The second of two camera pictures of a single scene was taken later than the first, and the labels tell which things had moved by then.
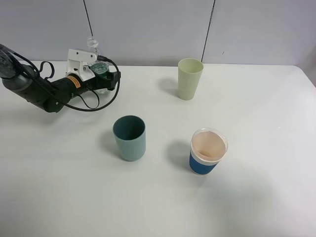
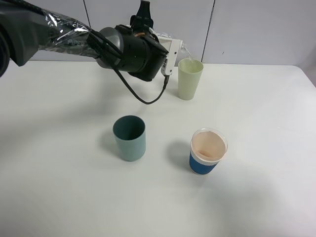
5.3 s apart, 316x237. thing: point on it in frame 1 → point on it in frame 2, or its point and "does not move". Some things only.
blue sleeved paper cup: (208, 148) does not move
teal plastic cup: (130, 131) does not move
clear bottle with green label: (100, 68) → (183, 47)
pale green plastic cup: (189, 70) does not move
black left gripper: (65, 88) → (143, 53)
